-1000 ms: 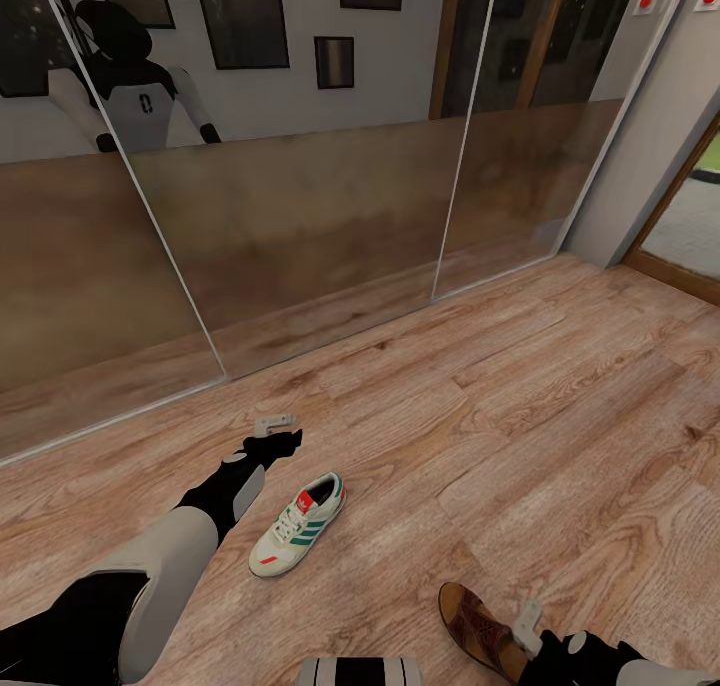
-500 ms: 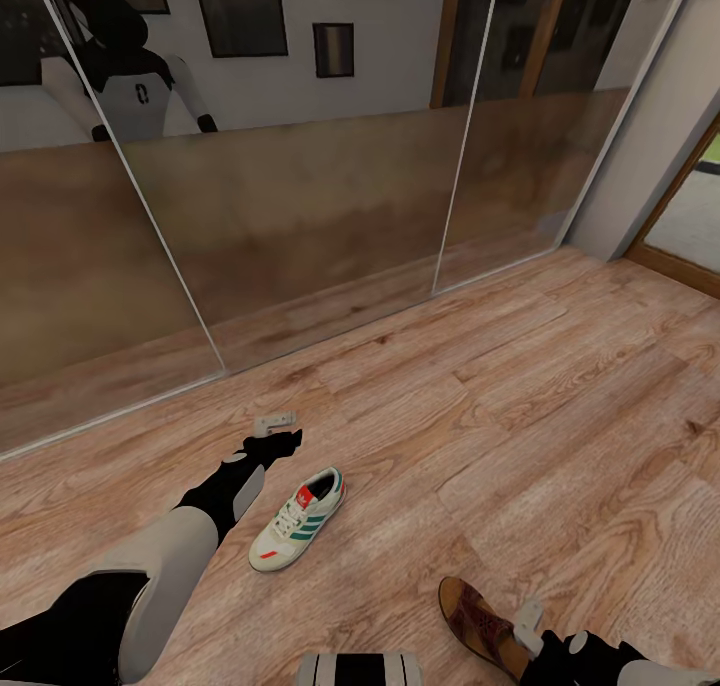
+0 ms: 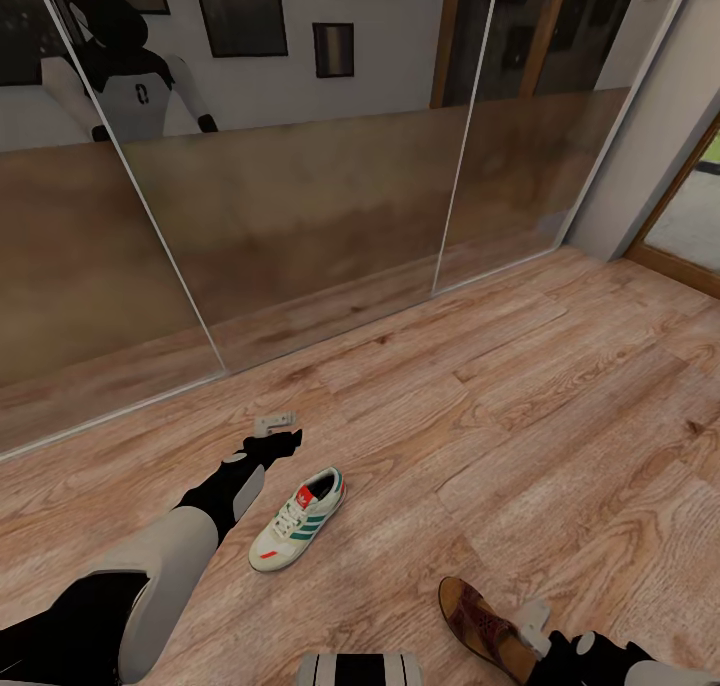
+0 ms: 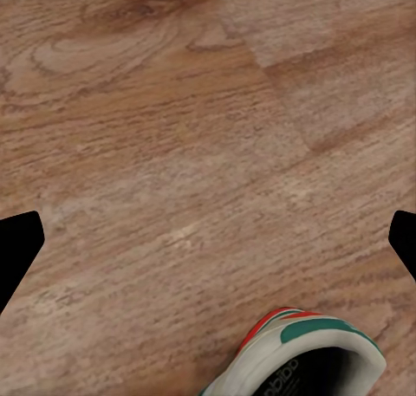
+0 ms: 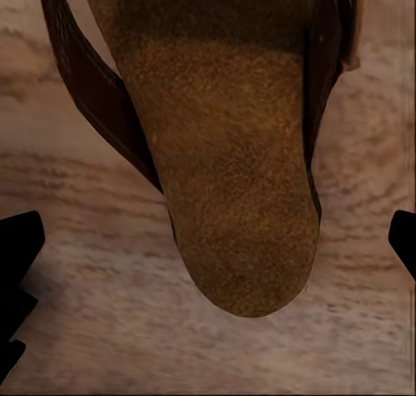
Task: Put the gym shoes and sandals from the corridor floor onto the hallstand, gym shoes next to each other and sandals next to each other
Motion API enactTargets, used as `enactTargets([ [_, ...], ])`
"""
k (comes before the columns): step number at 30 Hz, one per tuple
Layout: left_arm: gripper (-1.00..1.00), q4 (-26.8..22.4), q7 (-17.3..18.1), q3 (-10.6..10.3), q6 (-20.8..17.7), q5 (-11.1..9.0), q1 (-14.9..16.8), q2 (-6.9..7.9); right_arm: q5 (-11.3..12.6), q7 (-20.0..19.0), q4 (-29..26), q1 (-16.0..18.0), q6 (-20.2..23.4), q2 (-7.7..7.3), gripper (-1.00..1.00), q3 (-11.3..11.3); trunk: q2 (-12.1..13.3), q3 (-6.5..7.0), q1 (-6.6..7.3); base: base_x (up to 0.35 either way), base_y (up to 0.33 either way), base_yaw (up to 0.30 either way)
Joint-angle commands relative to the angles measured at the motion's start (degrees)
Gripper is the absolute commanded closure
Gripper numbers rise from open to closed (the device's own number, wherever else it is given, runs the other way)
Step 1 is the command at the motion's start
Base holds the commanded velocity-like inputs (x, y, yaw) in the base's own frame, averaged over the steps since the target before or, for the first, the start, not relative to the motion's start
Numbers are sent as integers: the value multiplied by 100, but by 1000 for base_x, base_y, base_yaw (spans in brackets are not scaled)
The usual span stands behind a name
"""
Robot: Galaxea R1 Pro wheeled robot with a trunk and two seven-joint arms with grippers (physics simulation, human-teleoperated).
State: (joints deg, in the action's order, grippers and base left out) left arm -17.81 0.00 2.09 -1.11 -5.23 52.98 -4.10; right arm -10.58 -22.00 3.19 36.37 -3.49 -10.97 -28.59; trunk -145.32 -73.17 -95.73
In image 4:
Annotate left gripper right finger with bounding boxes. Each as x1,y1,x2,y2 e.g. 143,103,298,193
388,210,416,280

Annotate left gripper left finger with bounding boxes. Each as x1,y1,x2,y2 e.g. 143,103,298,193
0,211,45,314

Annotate gym shoe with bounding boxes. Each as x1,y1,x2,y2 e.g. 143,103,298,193
198,307,387,396

